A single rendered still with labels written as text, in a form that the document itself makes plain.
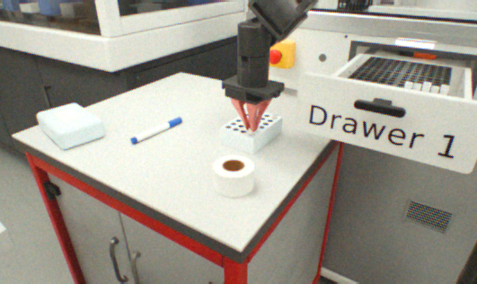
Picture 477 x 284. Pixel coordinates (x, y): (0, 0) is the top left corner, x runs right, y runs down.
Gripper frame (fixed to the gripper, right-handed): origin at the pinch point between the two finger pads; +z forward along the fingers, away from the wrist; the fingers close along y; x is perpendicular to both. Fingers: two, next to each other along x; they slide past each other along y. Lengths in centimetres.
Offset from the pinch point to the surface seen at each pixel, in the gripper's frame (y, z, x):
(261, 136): -1.5, 2.4, -1.6
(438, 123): -30.5, -8.1, -4.1
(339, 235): -14, 54, -37
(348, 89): -16.4, -10.4, -3.6
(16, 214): 130, 84, 15
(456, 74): -31, -6, -39
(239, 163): -4.2, 1.3, 10.3
